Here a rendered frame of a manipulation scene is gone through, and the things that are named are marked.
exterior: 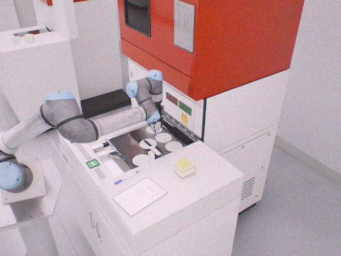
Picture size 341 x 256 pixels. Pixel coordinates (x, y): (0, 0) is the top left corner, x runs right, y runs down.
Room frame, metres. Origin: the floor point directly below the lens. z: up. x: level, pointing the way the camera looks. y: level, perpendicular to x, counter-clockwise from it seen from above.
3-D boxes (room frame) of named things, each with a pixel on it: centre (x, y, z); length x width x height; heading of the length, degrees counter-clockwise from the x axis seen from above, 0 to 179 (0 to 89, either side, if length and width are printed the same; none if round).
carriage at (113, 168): (1.36, 0.34, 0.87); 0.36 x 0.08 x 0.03; 35
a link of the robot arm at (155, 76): (1.49, 0.08, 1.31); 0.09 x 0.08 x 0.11; 127
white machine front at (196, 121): (1.81, 0.05, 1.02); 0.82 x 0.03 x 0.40; 35
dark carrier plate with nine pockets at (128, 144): (1.52, 0.13, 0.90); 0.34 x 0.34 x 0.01; 35
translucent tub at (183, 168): (1.19, -0.07, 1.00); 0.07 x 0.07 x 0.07; 35
